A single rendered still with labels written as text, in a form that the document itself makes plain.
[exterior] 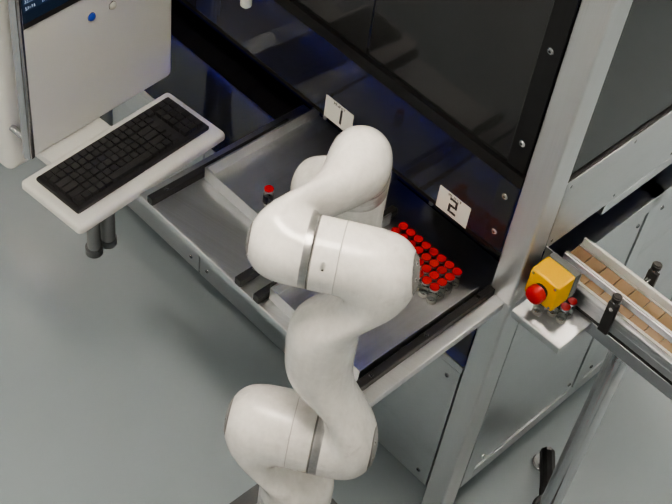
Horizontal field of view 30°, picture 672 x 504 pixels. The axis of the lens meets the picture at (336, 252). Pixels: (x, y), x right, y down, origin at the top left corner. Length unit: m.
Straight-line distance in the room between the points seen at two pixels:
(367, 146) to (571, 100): 0.63
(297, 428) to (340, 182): 0.42
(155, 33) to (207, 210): 0.50
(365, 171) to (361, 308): 0.18
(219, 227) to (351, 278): 1.08
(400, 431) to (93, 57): 1.19
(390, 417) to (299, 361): 1.46
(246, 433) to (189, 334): 1.70
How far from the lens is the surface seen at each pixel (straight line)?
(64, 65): 2.80
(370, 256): 1.59
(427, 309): 2.56
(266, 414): 1.88
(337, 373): 1.75
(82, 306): 3.64
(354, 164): 1.65
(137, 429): 3.39
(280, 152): 2.81
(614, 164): 2.56
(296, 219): 1.61
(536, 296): 2.47
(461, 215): 2.56
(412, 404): 3.08
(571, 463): 3.03
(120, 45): 2.90
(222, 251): 2.60
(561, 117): 2.25
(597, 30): 2.12
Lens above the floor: 2.84
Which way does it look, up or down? 48 degrees down
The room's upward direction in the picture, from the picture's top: 10 degrees clockwise
